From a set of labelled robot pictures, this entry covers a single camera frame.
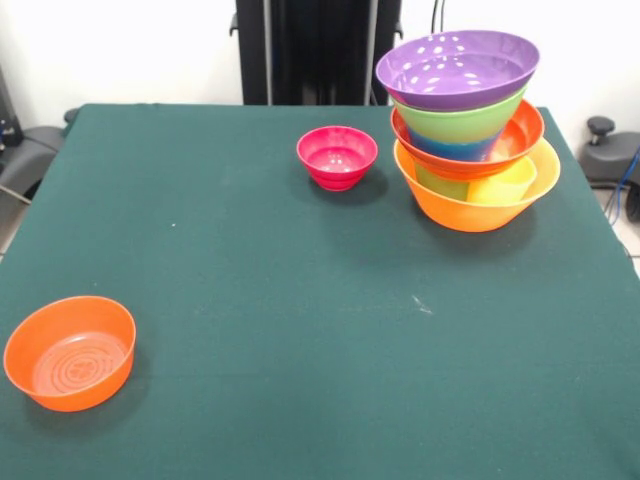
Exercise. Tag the green bowl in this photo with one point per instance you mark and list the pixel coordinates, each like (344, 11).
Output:
(460, 122)

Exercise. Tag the yellow cup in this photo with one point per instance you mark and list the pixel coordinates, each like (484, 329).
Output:
(500, 190)

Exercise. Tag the pink bowl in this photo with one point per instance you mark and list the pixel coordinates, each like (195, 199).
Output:
(335, 160)

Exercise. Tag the large orange bowl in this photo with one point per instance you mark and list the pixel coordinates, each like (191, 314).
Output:
(480, 217)

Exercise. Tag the wide red bowl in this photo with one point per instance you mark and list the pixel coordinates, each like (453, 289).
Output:
(522, 135)

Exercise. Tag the purple bowl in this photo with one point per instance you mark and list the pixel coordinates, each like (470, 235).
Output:
(455, 70)

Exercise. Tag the dark green table cloth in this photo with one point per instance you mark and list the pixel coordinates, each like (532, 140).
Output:
(310, 280)

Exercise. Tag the green cup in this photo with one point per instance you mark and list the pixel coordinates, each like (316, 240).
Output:
(440, 186)

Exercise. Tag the small orange bowl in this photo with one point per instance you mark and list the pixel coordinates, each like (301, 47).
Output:
(70, 360)

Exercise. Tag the blue bowl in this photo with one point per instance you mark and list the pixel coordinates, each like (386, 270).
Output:
(450, 147)

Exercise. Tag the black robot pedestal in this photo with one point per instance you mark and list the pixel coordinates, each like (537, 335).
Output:
(320, 50)

